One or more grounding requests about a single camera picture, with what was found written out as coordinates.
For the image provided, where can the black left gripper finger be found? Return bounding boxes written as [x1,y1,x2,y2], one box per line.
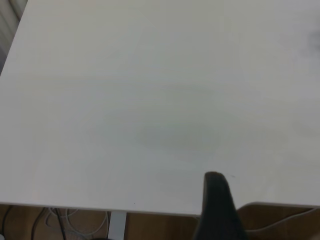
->
[194,171,250,240]

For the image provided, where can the white table leg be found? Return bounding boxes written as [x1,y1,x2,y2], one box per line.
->
[107,211,127,240]

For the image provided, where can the grey curved cable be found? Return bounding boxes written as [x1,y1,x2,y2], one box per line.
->
[246,207,320,233]

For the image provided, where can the white looped cable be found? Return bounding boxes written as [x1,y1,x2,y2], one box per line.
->
[44,207,111,238]

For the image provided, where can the black thin cable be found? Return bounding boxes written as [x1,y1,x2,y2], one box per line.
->
[54,207,69,240]

